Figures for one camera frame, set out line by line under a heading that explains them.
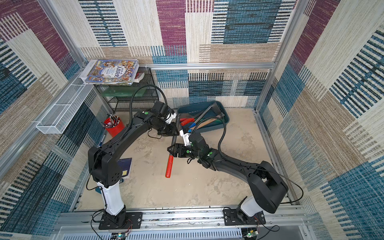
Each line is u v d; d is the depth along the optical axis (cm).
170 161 78
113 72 79
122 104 119
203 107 119
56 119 71
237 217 66
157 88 74
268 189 43
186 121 99
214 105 115
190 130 76
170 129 75
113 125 92
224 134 66
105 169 48
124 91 95
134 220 76
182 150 71
